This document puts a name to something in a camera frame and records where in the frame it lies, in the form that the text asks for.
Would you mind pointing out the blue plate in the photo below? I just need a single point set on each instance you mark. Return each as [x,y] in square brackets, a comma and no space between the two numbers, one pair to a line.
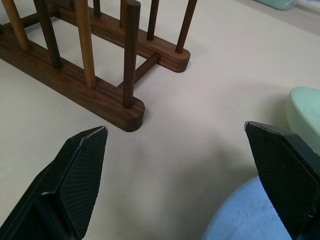
[247,212]

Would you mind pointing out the wooden dish rack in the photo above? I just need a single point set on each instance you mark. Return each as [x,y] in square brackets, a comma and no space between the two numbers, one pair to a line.
[82,62]

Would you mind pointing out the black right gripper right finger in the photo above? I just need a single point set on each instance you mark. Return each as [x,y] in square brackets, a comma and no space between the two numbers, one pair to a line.
[282,172]

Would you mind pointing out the green plate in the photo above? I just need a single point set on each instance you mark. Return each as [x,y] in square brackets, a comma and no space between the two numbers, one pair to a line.
[306,110]

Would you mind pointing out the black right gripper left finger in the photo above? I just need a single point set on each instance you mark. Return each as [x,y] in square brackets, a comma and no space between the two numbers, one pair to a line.
[75,180]

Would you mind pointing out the pale green object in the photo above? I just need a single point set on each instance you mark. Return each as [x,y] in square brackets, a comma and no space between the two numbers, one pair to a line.
[278,5]

